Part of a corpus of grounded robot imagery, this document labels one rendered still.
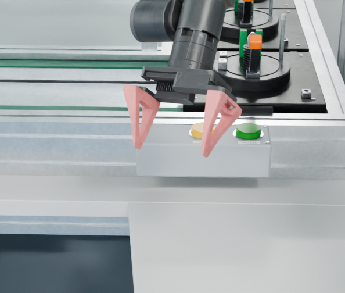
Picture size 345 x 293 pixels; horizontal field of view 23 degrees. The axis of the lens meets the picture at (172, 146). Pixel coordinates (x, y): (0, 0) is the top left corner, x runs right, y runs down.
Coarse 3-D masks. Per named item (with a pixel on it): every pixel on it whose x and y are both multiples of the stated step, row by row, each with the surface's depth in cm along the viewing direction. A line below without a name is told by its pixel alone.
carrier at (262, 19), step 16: (240, 0) 171; (272, 0) 174; (240, 16) 172; (256, 16) 174; (272, 16) 174; (288, 16) 180; (224, 32) 169; (272, 32) 170; (288, 32) 172; (224, 48) 164; (272, 48) 164; (288, 48) 164; (304, 48) 164
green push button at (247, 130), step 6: (240, 126) 133; (246, 126) 133; (252, 126) 133; (258, 126) 133; (240, 132) 132; (246, 132) 131; (252, 132) 131; (258, 132) 132; (246, 138) 131; (252, 138) 131
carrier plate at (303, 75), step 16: (304, 64) 156; (304, 80) 150; (240, 96) 144; (256, 96) 144; (272, 96) 144; (288, 96) 144; (320, 96) 144; (288, 112) 142; (304, 112) 142; (320, 112) 141
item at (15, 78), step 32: (0, 64) 162; (32, 64) 162; (64, 64) 162; (96, 64) 162; (128, 64) 162; (160, 64) 162; (0, 96) 157; (32, 96) 157; (64, 96) 157; (96, 96) 157
